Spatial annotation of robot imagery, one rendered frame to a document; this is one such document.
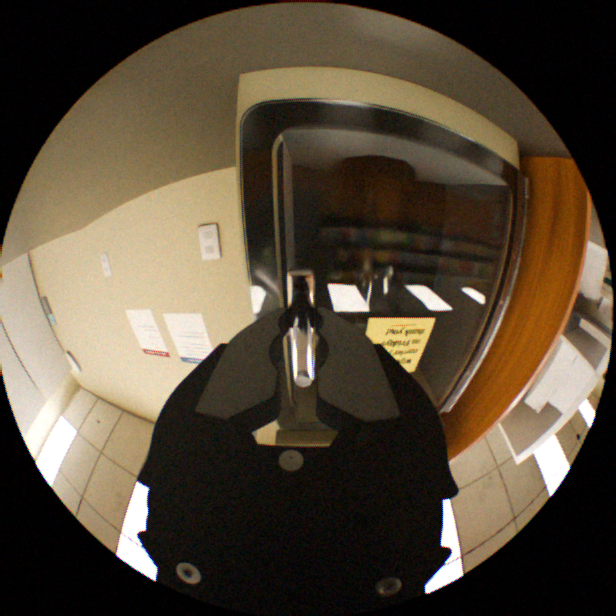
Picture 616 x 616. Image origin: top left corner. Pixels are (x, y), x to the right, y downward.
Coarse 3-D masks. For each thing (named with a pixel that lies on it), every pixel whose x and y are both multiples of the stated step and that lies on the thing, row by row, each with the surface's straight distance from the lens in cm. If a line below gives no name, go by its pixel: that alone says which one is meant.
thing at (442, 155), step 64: (256, 128) 17; (320, 128) 16; (384, 128) 18; (448, 128) 22; (256, 192) 16; (320, 192) 15; (384, 192) 16; (448, 192) 19; (512, 192) 28; (256, 256) 16; (320, 256) 15; (384, 256) 17; (448, 256) 20; (448, 320) 23; (448, 384) 34
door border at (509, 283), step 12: (516, 216) 28; (516, 228) 28; (516, 240) 29; (516, 252) 29; (504, 288) 29; (504, 300) 30; (492, 324) 31; (480, 348) 32; (468, 372) 34; (456, 396) 39; (444, 408) 41
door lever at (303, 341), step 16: (288, 272) 11; (304, 272) 11; (288, 288) 11; (304, 288) 11; (288, 304) 12; (304, 304) 11; (304, 320) 12; (304, 336) 12; (304, 352) 13; (304, 368) 14; (304, 384) 15
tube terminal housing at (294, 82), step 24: (264, 72) 22; (288, 72) 21; (312, 72) 21; (336, 72) 22; (360, 72) 22; (240, 96) 21; (264, 96) 20; (288, 96) 20; (312, 96) 19; (336, 96) 20; (360, 96) 20; (384, 96) 21; (408, 96) 22; (432, 96) 24; (240, 120) 19; (432, 120) 22; (456, 120) 25; (480, 120) 28; (504, 144) 31; (240, 192) 17; (240, 216) 17
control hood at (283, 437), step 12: (276, 432) 37; (288, 432) 36; (300, 432) 36; (312, 432) 36; (324, 432) 36; (336, 432) 36; (276, 444) 36; (288, 444) 35; (300, 444) 35; (312, 444) 35; (324, 444) 35
